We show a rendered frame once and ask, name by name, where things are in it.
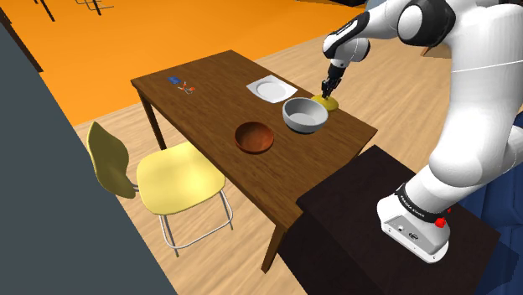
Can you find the brown wooden bowl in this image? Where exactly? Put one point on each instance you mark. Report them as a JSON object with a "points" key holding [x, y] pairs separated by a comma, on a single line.
{"points": [[254, 137]]}

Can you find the small orange and white object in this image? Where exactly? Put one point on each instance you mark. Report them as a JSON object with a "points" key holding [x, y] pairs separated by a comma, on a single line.
{"points": [[187, 87]]}

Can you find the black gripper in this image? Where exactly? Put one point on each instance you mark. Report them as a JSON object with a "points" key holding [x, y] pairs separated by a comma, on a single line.
{"points": [[331, 80]]}

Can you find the grey bowl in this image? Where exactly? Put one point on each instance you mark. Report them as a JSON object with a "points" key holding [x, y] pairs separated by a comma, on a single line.
{"points": [[304, 115]]}

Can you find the small blue card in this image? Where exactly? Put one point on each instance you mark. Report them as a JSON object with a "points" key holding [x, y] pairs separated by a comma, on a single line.
{"points": [[174, 80]]}

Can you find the dark robot stand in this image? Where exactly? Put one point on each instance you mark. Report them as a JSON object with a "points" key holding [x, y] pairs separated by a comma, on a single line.
{"points": [[367, 228]]}

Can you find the brown wooden table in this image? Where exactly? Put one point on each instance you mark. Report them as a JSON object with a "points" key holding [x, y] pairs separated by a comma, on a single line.
{"points": [[212, 110]]}

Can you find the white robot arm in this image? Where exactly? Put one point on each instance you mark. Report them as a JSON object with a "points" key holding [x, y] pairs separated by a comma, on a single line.
{"points": [[482, 106]]}

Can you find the white square plate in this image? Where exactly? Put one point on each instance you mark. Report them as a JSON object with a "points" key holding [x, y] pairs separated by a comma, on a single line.
{"points": [[271, 89]]}

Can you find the yellow chair with metal legs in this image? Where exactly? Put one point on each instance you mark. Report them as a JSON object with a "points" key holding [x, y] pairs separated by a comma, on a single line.
{"points": [[175, 179]]}

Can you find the yellow round object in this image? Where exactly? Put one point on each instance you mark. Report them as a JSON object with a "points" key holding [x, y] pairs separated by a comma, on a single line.
{"points": [[331, 104]]}

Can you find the dark blue furniture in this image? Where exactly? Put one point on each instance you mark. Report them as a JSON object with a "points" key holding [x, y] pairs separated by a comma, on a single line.
{"points": [[500, 212]]}

